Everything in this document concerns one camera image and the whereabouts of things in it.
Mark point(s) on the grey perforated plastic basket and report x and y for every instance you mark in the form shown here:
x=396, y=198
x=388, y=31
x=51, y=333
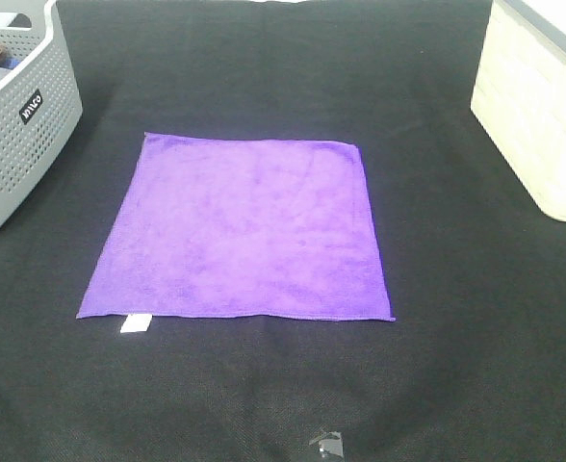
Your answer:
x=40, y=104

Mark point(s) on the white plastic storage bin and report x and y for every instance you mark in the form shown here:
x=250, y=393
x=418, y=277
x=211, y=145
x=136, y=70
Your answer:
x=519, y=95

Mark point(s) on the black fabric table cover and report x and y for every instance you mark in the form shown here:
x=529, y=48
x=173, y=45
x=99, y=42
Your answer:
x=472, y=369

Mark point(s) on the purple microfiber towel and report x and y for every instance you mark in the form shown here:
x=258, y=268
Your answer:
x=215, y=229

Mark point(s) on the grey tape patch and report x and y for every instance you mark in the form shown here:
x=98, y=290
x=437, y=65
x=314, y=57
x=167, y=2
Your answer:
x=328, y=445

